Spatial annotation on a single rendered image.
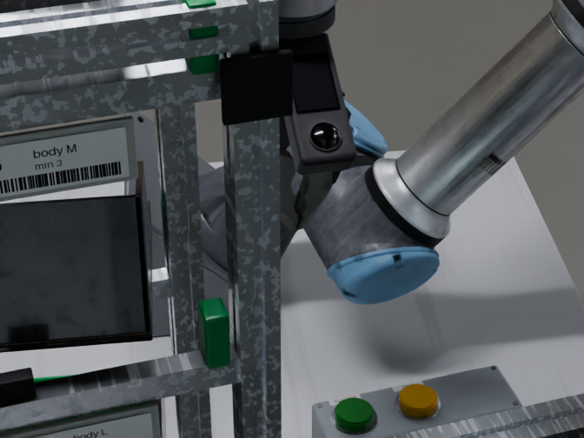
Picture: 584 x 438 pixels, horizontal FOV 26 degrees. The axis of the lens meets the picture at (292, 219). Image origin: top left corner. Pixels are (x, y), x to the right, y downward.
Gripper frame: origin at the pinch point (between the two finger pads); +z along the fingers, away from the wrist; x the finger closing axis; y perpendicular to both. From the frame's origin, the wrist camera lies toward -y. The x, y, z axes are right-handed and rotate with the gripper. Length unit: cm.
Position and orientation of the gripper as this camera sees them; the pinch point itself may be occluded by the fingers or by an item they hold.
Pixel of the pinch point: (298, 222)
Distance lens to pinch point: 110.9
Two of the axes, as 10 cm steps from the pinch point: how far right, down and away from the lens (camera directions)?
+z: 0.0, 8.1, 5.8
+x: -9.6, 1.7, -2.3
